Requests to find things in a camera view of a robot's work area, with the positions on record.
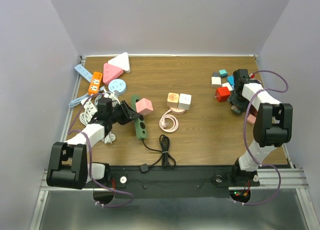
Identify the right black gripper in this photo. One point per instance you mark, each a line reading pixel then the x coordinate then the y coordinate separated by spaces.
pixel 233 100

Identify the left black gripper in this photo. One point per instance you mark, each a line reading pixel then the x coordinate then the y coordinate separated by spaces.
pixel 129 114

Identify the dark green cube plug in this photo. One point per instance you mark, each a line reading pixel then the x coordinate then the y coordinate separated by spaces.
pixel 236 110

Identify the green power strip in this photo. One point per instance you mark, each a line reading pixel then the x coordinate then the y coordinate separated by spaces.
pixel 139 123

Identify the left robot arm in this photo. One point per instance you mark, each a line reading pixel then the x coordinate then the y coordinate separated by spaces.
pixel 68 165

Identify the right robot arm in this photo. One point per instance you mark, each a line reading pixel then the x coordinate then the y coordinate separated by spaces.
pixel 272 128

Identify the small white cube plug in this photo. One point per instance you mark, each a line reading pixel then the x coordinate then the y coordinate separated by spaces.
pixel 228 85

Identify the pink cube socket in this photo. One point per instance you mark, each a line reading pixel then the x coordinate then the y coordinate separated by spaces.
pixel 144 106

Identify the red cube plug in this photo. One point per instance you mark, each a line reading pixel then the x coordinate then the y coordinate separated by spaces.
pixel 222 94

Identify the blue cube plug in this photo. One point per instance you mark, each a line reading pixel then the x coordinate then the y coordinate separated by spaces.
pixel 230 80

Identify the pink cube plug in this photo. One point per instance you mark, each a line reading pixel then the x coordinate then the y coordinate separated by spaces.
pixel 251 119

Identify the teal cube plug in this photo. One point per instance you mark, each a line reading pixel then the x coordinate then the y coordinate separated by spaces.
pixel 223 73

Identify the blue round socket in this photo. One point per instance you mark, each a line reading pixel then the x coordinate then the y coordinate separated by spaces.
pixel 118 85

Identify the beige cube plug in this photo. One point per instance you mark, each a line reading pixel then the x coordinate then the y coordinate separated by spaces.
pixel 173 100

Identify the white grey cube plug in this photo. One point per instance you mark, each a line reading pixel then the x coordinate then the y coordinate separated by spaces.
pixel 184 101

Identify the orange power strip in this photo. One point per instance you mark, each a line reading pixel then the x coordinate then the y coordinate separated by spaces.
pixel 95 83

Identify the pink triangular power strip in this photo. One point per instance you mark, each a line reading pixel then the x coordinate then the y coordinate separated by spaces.
pixel 111 72

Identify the white triangular power strip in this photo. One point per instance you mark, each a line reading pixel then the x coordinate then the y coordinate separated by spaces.
pixel 122 61

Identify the light blue power strip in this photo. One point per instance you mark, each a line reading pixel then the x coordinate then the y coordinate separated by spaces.
pixel 84 72

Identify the pink round socket with cable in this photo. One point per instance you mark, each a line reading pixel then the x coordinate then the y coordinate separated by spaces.
pixel 168 122

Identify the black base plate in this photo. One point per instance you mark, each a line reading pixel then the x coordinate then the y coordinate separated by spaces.
pixel 179 182

